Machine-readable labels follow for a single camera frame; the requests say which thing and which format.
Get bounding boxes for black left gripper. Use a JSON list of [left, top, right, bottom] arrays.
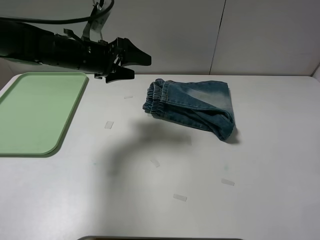
[[79, 37, 152, 84]]

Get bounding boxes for children's blue denim shorts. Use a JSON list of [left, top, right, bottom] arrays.
[[142, 78, 235, 142]]

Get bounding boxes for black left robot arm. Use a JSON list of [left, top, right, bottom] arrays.
[[0, 20, 152, 83]]

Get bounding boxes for light green plastic tray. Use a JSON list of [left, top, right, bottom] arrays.
[[0, 72, 89, 156]]

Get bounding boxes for black camera cable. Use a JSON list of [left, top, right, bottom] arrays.
[[0, 0, 116, 25]]

